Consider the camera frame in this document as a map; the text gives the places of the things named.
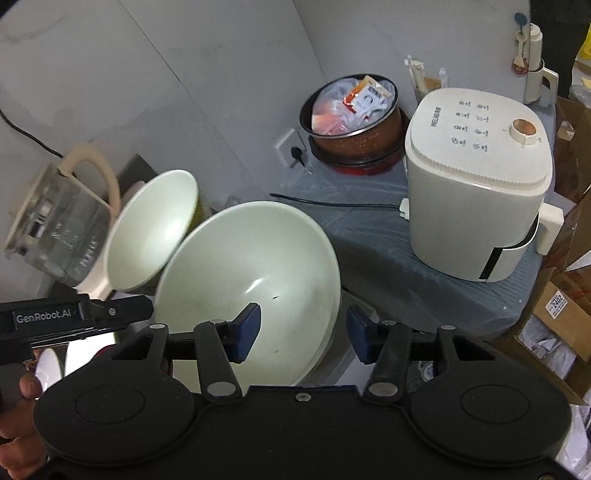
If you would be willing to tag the black GenRobot handle clamp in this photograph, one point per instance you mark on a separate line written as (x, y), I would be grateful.
(27, 325)

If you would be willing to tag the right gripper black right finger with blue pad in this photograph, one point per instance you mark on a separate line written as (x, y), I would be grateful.
(391, 347)

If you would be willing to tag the cream utensil holder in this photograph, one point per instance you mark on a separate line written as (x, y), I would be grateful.
(528, 61)

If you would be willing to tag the red pot base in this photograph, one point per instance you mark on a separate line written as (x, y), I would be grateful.
(370, 151)

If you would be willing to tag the cardboard box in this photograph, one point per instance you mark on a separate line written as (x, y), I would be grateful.
(552, 335)

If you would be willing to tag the brown inner cooker pot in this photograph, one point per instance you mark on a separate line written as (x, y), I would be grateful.
(305, 113)

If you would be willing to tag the white air fryer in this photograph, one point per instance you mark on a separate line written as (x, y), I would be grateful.
(479, 167)

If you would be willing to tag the white wall socket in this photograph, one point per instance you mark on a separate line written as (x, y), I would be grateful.
(290, 149)

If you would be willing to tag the person's hand on handle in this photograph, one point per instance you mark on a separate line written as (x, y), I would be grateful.
(24, 453)

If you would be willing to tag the plastic bag of packets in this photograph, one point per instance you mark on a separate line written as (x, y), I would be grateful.
(350, 104)

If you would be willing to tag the large white bowl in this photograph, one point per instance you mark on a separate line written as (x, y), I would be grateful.
(266, 253)

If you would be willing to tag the small white bowl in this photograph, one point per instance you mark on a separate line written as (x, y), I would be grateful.
(150, 227)

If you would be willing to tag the glass electric kettle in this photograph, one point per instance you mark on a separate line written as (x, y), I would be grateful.
(61, 226)

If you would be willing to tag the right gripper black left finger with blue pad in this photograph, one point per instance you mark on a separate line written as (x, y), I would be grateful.
(142, 364)

